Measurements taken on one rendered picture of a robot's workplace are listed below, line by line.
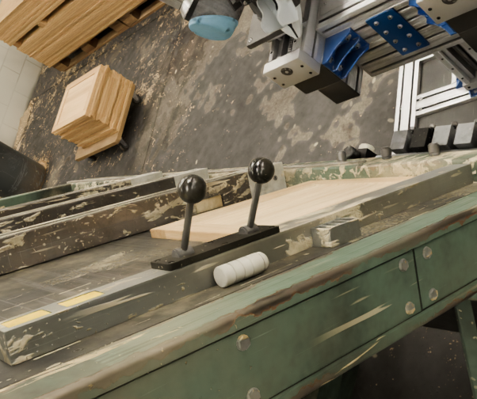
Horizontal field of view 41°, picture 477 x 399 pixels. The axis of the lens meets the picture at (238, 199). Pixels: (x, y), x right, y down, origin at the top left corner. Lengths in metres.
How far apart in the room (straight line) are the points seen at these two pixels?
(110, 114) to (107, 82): 0.23
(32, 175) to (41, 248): 4.46
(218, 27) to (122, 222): 0.58
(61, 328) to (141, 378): 0.25
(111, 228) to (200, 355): 0.85
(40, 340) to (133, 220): 0.70
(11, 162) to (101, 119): 1.37
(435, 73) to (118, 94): 2.72
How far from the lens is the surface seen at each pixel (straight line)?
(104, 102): 4.63
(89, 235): 1.38
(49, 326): 0.77
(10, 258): 1.32
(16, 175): 5.73
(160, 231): 1.31
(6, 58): 7.33
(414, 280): 0.78
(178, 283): 0.84
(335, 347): 0.69
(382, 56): 1.94
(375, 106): 2.97
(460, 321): 1.09
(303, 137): 3.20
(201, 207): 1.53
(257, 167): 0.87
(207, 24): 1.69
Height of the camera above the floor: 1.95
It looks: 35 degrees down
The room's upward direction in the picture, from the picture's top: 62 degrees counter-clockwise
